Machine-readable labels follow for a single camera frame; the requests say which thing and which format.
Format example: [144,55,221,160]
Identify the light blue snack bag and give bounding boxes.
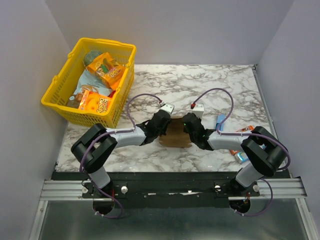
[73,70,113,102]

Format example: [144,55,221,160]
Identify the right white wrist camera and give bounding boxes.
[190,102,205,119]

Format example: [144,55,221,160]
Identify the teal white small packet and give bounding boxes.
[234,152,249,164]

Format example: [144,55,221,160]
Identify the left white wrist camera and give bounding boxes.
[160,102,175,116]

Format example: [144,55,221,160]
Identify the blue rectangular pack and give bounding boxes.
[215,113,226,132]

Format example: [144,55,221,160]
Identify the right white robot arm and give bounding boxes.
[182,113,289,196]

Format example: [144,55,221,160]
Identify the orange snack box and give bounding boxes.
[230,125,254,156]

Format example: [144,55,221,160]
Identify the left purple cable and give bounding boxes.
[79,93,164,173]

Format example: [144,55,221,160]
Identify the green round scouring pad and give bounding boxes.
[83,50,103,67]

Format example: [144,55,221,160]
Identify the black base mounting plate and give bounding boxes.
[82,171,261,209]

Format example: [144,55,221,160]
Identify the yellow plastic basket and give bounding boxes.
[41,37,137,128]

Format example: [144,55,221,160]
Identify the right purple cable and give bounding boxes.
[190,87,291,173]

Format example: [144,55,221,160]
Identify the brown cardboard paper box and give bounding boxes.
[159,116,192,148]

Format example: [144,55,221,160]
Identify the purple cable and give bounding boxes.
[79,93,164,173]
[190,87,291,173]

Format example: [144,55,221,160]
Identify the orange sponge daddy package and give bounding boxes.
[78,90,112,114]

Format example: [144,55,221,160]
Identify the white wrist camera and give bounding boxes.
[190,102,205,119]
[160,102,175,116]

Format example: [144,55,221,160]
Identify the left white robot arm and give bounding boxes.
[70,109,171,198]

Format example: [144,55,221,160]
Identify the orange gummy candy bag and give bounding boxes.
[85,52,126,91]

